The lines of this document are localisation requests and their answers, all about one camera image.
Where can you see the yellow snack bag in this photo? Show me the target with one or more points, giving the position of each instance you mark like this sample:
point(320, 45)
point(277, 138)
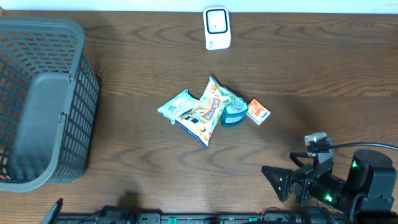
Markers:
point(201, 121)

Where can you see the grey plastic shopping basket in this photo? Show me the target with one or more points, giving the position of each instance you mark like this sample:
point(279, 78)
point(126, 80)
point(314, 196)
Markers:
point(49, 97)

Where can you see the white barcode scanner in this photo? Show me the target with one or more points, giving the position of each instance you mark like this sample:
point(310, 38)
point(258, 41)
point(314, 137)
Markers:
point(217, 28)

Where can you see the teal mouthwash bottle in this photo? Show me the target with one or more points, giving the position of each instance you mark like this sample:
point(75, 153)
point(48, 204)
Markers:
point(234, 114)

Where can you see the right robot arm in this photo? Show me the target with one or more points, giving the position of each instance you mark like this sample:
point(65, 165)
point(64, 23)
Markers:
point(364, 197)

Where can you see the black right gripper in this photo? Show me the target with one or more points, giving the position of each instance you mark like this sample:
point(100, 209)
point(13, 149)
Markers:
point(307, 173)

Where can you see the orange tissue box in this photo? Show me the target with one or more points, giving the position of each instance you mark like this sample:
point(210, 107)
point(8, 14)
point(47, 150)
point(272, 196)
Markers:
point(257, 112)

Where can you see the light teal snack packet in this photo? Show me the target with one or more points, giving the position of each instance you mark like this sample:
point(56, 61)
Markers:
point(178, 105)

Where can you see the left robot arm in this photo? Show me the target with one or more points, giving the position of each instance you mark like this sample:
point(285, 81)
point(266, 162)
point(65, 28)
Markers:
point(107, 215)

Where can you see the black mounting rail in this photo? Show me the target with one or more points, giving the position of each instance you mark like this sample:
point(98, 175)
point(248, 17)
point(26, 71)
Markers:
point(155, 218)

